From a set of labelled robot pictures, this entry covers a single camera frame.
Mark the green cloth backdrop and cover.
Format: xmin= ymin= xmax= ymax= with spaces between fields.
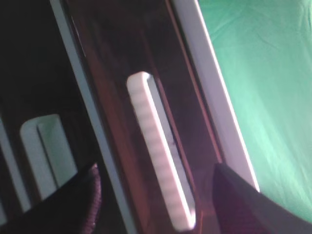
xmin=199 ymin=0 xmax=312 ymax=221

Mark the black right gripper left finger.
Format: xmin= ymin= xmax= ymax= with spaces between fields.
xmin=0 ymin=163 xmax=101 ymax=234

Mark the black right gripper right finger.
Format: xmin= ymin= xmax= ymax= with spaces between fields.
xmin=213 ymin=163 xmax=312 ymax=234

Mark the white plastic drawer cabinet frame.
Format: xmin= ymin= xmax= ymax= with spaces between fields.
xmin=49 ymin=0 xmax=257 ymax=234

